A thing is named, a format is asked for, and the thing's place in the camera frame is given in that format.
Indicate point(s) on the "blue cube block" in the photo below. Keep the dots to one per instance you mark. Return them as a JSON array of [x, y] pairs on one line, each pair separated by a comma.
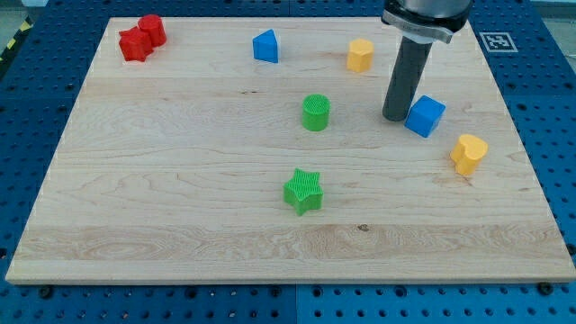
[[424, 116]]

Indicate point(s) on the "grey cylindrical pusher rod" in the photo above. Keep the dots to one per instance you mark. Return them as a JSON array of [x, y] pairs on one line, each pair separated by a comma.
[[408, 68]]

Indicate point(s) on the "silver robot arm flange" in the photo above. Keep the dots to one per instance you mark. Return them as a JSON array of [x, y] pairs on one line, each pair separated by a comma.
[[427, 21]]

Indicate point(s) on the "green star block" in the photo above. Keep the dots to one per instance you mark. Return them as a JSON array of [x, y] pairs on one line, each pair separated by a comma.
[[303, 191]]

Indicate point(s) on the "light wooden board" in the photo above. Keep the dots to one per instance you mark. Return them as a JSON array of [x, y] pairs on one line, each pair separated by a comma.
[[171, 170]]

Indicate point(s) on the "green cylinder block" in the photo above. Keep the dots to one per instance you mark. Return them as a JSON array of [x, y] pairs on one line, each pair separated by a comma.
[[315, 112]]

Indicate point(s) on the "blue triangular prism block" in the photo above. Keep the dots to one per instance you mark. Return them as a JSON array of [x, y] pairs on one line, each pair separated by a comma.
[[265, 47]]

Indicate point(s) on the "yellow hexagon block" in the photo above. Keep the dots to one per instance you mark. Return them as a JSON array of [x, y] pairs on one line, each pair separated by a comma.
[[360, 55]]

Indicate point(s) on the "yellow heart block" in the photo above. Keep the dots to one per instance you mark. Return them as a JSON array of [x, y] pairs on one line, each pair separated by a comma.
[[467, 153]]

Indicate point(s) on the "red star block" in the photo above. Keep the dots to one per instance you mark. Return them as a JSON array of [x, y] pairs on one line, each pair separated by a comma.
[[135, 44]]

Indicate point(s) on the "red cylinder block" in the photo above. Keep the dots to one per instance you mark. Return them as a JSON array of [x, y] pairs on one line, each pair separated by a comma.
[[152, 24]]

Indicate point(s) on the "white fiducial marker tag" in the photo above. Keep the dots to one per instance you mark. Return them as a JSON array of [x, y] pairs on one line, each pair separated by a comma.
[[498, 42]]

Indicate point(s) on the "yellow black hazard tape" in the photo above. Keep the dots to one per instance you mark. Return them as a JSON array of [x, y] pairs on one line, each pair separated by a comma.
[[15, 43]]

